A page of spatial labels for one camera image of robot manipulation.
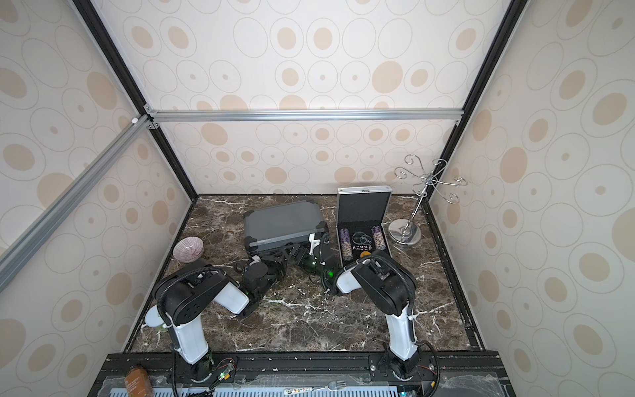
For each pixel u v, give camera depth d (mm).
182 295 499
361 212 984
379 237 1000
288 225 946
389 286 516
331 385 702
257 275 712
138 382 684
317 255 747
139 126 848
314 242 875
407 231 1046
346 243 998
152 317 784
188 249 979
